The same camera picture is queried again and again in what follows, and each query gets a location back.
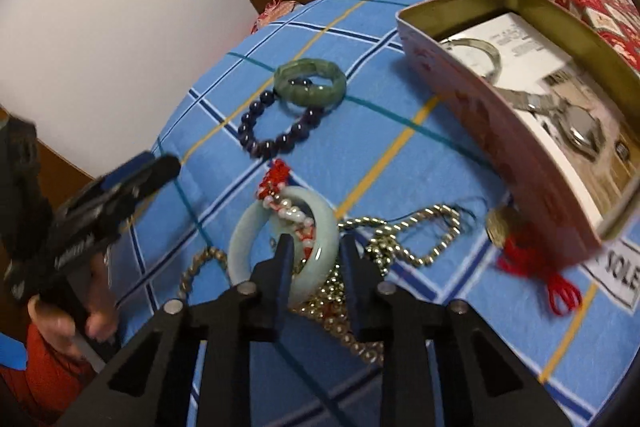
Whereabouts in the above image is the grey stone bead bracelet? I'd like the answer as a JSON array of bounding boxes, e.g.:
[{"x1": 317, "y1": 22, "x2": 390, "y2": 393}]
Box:
[{"x1": 177, "y1": 246, "x2": 231, "y2": 303}]

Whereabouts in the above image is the long pearl necklace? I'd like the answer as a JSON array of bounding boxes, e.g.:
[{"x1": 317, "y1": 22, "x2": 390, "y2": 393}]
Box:
[{"x1": 290, "y1": 204, "x2": 464, "y2": 367}]

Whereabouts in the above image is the pale jade bangle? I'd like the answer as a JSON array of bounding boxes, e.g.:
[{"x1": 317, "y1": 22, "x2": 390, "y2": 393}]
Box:
[{"x1": 227, "y1": 186, "x2": 340, "y2": 308}]

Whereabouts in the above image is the red knot pearl bracelet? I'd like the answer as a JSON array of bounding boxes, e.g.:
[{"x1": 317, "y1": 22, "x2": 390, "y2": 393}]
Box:
[{"x1": 255, "y1": 158, "x2": 317, "y2": 260}]

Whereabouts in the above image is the coin charm red tassel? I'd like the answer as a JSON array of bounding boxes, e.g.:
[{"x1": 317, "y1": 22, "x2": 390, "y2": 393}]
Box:
[{"x1": 485, "y1": 206, "x2": 582, "y2": 317}]

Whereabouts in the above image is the dark purple bead bracelet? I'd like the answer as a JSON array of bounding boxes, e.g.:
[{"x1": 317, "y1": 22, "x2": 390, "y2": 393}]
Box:
[{"x1": 237, "y1": 77, "x2": 326, "y2": 160}]

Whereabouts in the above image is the dark green jade bracelet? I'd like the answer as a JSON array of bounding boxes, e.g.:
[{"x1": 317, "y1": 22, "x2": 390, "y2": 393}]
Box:
[{"x1": 272, "y1": 57, "x2": 348, "y2": 108}]

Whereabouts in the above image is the red sleeve forearm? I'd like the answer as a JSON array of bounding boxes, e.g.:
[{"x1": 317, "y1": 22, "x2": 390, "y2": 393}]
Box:
[{"x1": 1, "y1": 324, "x2": 96, "y2": 426}]

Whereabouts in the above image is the person's left hand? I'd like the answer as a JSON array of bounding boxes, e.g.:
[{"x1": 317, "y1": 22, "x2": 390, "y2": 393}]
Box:
[{"x1": 28, "y1": 254, "x2": 118, "y2": 361}]

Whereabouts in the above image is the brown wooden door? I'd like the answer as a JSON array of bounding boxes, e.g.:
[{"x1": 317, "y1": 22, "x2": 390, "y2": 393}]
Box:
[{"x1": 1, "y1": 131, "x2": 92, "y2": 220}]

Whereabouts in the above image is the blue plaid cloth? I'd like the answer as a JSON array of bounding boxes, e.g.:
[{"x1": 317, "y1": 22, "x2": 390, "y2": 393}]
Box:
[{"x1": 111, "y1": 0, "x2": 639, "y2": 426}]

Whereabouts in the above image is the silver bangle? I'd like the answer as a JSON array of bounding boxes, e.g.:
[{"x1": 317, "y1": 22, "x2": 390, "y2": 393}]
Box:
[{"x1": 440, "y1": 37, "x2": 502, "y2": 84}]

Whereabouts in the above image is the pink metal tin box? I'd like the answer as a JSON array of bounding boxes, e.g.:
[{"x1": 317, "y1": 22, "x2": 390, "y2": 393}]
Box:
[{"x1": 396, "y1": 0, "x2": 639, "y2": 268}]

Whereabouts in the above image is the silver wrist watch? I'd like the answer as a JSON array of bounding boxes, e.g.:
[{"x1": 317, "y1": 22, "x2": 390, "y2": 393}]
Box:
[{"x1": 496, "y1": 88, "x2": 605, "y2": 161}]

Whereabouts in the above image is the printed paper in tin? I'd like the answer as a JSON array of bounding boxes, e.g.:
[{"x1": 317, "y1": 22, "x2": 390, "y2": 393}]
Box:
[{"x1": 449, "y1": 13, "x2": 639, "y2": 225}]

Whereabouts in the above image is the pile of pink clothes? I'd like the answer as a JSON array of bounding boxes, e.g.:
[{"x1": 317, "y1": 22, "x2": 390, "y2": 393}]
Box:
[{"x1": 250, "y1": 0, "x2": 302, "y2": 34}]

